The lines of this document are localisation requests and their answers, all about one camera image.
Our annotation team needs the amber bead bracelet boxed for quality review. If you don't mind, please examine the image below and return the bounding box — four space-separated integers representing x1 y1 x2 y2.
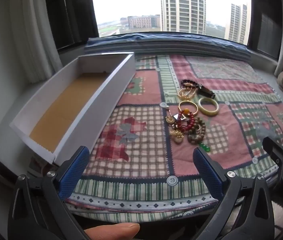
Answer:
177 86 197 100

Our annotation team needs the tall apartment tower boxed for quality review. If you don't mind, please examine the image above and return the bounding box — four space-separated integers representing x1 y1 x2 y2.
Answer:
160 0 207 34

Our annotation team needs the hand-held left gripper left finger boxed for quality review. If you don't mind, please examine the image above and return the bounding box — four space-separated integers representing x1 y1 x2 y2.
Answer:
8 146 91 240

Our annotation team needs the gold bangle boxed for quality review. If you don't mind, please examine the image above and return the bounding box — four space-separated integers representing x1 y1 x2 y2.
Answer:
178 101 198 117

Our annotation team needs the wooden bead bracelet green pendant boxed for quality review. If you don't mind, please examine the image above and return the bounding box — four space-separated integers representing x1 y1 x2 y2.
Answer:
187 117 211 153

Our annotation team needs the gold pendant charm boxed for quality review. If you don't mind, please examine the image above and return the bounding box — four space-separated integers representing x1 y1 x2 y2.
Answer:
171 129 184 144

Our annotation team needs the pale jade bangle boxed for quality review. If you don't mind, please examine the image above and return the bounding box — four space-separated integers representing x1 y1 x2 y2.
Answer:
198 97 219 116

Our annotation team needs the low wide building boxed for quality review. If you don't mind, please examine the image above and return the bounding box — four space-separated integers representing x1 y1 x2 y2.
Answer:
127 15 160 30

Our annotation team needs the red bead bracelet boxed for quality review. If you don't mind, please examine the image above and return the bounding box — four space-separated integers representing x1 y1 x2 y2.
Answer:
174 114 197 133

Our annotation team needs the person's left hand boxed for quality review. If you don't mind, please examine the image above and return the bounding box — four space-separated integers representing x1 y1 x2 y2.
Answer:
84 222 141 240

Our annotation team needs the white drawer with wooden bottom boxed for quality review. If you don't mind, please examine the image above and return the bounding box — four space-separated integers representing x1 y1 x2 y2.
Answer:
9 52 136 165

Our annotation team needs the blue folded mat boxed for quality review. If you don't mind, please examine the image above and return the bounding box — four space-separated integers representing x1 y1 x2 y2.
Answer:
85 32 253 62

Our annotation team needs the plaid patchwork blanket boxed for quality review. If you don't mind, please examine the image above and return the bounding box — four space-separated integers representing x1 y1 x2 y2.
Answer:
65 54 283 223

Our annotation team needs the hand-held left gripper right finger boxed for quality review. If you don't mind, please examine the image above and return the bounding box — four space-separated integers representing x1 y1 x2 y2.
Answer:
193 147 275 240

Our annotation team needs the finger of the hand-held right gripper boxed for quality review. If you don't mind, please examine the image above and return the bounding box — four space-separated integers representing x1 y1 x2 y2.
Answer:
262 136 283 180

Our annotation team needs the slim apartment tower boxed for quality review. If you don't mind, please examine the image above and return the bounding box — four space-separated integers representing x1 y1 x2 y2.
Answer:
228 3 248 44

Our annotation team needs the dark window frame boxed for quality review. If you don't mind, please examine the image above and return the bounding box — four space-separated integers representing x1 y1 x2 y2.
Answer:
44 0 99 52
248 0 283 60

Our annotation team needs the dark bead bracelet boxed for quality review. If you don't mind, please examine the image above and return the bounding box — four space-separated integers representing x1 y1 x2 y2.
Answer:
181 79 198 88

